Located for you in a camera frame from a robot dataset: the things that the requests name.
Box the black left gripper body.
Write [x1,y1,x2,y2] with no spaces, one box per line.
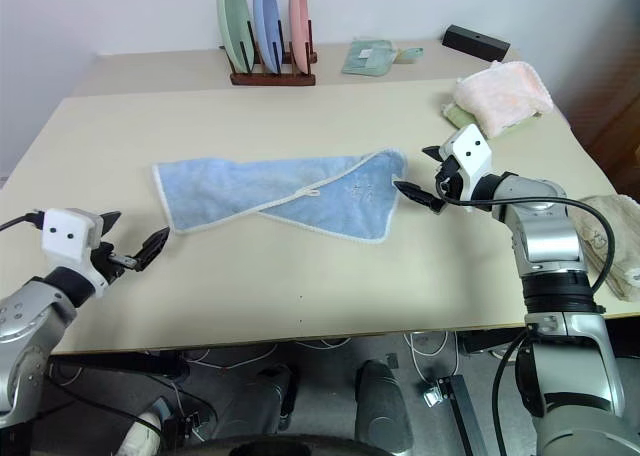
[90,242,138,287]

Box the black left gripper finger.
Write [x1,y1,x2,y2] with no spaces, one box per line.
[98,210,123,238]
[131,226,172,273]

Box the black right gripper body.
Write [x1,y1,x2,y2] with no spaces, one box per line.
[433,156,467,204]

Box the light blue towel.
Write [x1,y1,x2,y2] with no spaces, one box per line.
[151,147,409,245]

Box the pink folded towel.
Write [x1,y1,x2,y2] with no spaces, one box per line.
[453,59,556,140]

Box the beige folded towel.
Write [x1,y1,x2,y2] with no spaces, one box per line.
[573,193,640,303]

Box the small green cloth loop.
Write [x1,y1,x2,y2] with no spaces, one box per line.
[394,45,426,67]

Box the green folded cloth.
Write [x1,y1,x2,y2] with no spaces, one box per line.
[341,37,400,78]

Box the black rectangular box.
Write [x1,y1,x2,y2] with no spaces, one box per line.
[441,23,512,64]

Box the white shoe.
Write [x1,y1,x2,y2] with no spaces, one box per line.
[116,409,165,456]

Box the dark wooden dish rack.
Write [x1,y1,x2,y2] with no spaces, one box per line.
[220,19,319,88]

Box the pink plate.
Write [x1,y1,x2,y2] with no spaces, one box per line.
[288,0,312,75]

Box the blue plate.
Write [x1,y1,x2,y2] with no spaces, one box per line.
[252,0,283,74]

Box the dark rounded robot leg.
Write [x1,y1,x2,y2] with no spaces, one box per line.
[353,359,415,456]

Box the black metal table leg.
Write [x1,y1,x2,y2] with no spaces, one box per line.
[436,374,490,456]

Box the green plate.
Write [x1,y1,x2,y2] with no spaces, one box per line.
[216,0,257,75]

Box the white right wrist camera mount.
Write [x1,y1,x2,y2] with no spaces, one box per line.
[439,123,494,203]

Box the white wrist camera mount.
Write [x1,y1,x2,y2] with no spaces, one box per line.
[439,123,494,203]
[40,207,110,298]

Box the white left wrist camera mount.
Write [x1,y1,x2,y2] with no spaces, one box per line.
[40,207,110,298]

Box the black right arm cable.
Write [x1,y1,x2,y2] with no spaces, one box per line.
[435,179,616,295]

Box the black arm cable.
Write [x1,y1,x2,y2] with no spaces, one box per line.
[435,179,616,295]
[0,209,47,233]

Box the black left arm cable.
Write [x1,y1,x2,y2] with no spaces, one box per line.
[0,209,47,233]

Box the black table frame bar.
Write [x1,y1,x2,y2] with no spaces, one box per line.
[48,348,192,380]

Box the white floor cable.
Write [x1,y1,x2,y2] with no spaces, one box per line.
[183,337,354,375]
[402,329,462,393]

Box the silver metal bracket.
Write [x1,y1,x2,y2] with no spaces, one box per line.
[423,377,447,406]

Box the black hanging cable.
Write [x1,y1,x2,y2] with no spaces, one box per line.
[491,327,532,456]

